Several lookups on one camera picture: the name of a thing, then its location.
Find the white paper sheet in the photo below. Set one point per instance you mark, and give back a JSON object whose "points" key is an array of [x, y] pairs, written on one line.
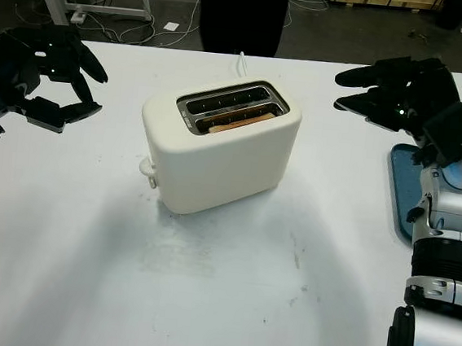
{"points": [[171, 26]]}

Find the white power strip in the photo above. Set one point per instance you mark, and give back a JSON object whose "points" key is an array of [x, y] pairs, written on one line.
{"points": [[78, 17]]}

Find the person's dark legs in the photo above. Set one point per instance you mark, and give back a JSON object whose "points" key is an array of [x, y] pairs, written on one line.
{"points": [[242, 14]]}

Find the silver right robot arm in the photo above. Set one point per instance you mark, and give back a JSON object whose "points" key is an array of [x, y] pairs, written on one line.
{"points": [[452, 210]]}

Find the blue plastic tray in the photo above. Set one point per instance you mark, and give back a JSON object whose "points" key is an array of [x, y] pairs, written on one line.
{"points": [[401, 185]]}

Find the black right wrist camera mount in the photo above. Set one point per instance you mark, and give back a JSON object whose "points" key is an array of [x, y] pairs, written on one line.
{"points": [[454, 129]]}

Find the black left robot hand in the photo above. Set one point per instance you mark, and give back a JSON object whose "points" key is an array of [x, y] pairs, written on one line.
{"points": [[16, 62]]}

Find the cream white toaster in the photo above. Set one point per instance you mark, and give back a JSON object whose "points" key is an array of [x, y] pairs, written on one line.
{"points": [[224, 160]]}

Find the slice of toast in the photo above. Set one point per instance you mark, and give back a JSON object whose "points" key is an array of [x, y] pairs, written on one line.
{"points": [[240, 121]]}

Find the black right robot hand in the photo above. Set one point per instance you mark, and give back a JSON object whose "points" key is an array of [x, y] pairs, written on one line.
{"points": [[423, 89]]}

